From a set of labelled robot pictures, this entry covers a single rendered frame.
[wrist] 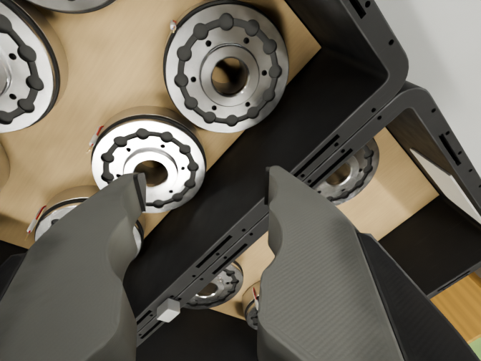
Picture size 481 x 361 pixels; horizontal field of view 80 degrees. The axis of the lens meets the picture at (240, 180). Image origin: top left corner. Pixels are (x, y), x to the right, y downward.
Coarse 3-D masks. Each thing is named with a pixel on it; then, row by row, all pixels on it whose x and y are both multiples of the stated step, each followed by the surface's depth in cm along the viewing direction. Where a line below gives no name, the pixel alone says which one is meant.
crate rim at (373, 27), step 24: (336, 0) 16; (360, 0) 16; (360, 24) 16; (384, 24) 17; (384, 48) 18; (384, 72) 19; (384, 96) 19; (360, 120) 20; (312, 144) 21; (336, 144) 21; (288, 168) 22; (312, 168) 22; (264, 192) 23; (240, 216) 23; (216, 240) 24; (192, 264) 25; (168, 288) 26; (144, 312) 27
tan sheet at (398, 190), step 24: (384, 144) 35; (384, 168) 37; (408, 168) 38; (360, 192) 38; (384, 192) 39; (408, 192) 40; (432, 192) 41; (360, 216) 41; (384, 216) 42; (408, 216) 43; (264, 240) 40; (264, 264) 43; (240, 312) 49
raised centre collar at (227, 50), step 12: (216, 48) 22; (228, 48) 22; (240, 48) 22; (204, 60) 22; (216, 60) 22; (240, 60) 22; (252, 60) 22; (204, 72) 22; (252, 72) 23; (204, 84) 23; (252, 84) 24; (216, 96) 24; (228, 96) 24; (240, 96) 24
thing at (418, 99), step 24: (408, 96) 20; (384, 120) 20; (432, 120) 21; (360, 144) 21; (456, 144) 23; (336, 168) 22; (456, 168) 25; (480, 192) 27; (264, 216) 24; (240, 240) 24; (216, 264) 26; (480, 264) 35; (192, 288) 27; (432, 288) 37; (144, 336) 30; (144, 360) 33
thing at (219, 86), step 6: (240, 66) 25; (240, 72) 26; (246, 72) 24; (234, 78) 27; (240, 78) 25; (216, 84) 25; (222, 84) 26; (228, 84) 26; (234, 84) 26; (240, 84) 25; (222, 90) 25; (228, 90) 25; (234, 90) 25
